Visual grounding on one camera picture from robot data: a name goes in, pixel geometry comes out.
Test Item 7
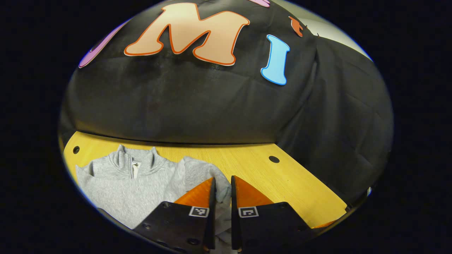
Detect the black backdrop cloth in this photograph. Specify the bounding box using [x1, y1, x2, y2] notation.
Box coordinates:
[58, 0, 394, 207]

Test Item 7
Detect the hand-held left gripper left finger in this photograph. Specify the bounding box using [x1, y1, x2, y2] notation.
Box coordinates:
[133, 177, 216, 254]

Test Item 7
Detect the grey zip-neck sweatshirt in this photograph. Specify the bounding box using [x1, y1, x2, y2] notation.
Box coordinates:
[75, 145, 233, 254]

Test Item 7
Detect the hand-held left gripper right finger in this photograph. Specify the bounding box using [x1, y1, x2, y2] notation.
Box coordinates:
[231, 175, 318, 252]

